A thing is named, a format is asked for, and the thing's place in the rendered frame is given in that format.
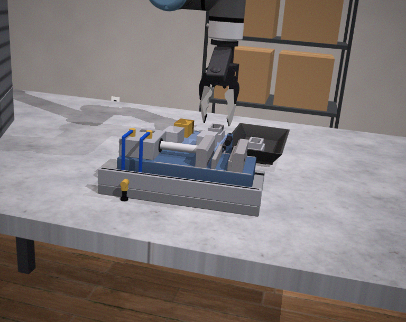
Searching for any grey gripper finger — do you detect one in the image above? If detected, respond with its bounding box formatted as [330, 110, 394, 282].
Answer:
[225, 76, 239, 126]
[199, 72, 213, 123]

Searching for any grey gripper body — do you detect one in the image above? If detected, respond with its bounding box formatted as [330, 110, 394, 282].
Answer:
[207, 39, 239, 89]

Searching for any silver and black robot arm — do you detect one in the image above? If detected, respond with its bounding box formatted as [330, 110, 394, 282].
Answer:
[149, 0, 246, 82]

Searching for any yellow rectangular block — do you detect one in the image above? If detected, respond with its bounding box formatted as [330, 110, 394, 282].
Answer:
[174, 118, 195, 138]

